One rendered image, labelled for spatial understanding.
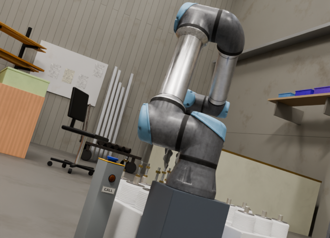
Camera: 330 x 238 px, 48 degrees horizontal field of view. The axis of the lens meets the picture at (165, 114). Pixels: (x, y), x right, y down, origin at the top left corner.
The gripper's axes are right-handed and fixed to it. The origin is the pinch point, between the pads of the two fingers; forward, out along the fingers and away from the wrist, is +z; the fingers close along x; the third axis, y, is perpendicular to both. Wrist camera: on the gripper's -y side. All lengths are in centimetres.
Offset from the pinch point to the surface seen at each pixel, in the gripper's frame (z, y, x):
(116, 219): 22.8, 36.6, -2.3
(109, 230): 27.4, 35.6, -3.9
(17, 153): 31, -151, -210
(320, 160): -67, -404, 77
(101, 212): 20, 47, -3
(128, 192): 13.0, 31.6, -2.8
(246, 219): 12.0, -7.1, 37.0
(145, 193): 10.8, 38.1, 6.1
